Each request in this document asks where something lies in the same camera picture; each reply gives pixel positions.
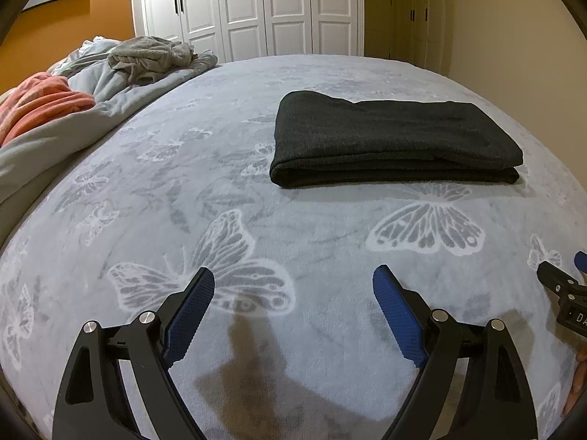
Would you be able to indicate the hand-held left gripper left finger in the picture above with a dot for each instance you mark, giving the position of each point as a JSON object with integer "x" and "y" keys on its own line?
{"x": 192, "y": 311}

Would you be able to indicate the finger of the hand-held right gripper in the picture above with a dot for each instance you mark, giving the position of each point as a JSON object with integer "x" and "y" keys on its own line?
{"x": 581, "y": 263}
{"x": 552, "y": 275}

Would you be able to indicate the crumpled grey cloth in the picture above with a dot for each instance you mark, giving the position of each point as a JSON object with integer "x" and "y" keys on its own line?
{"x": 146, "y": 59}

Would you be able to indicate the white wardrobe doors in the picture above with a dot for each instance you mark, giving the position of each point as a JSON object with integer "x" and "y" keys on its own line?
{"x": 247, "y": 4}

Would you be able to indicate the grey butterfly print blanket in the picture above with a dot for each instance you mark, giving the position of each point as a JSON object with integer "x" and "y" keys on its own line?
{"x": 293, "y": 229}

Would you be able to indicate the coral pink cloth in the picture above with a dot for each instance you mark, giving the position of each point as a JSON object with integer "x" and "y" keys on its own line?
{"x": 36, "y": 101}

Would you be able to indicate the person's right hand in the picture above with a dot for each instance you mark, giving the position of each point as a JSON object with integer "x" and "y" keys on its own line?
{"x": 577, "y": 389}

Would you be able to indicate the light grey comforter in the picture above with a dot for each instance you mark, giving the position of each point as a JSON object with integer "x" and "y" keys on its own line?
{"x": 59, "y": 142}

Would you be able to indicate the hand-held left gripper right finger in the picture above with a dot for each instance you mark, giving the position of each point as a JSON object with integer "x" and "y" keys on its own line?
{"x": 396, "y": 311}

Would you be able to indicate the dark grey pants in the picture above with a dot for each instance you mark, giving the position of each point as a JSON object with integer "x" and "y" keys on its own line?
{"x": 390, "y": 137}

